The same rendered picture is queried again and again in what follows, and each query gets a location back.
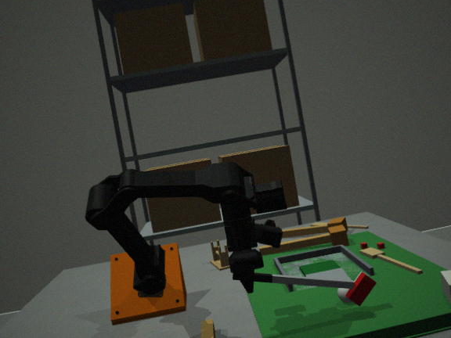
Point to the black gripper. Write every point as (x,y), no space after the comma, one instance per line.
(243,261)

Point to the green putting mat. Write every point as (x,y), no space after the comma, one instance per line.
(317,312)

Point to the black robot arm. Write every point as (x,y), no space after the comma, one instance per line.
(225,183)

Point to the wooden mallet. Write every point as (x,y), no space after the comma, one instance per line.
(337,236)
(315,229)
(207,329)

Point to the red putter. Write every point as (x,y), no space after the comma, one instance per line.
(357,290)

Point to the grey ball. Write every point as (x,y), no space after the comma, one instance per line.
(341,294)

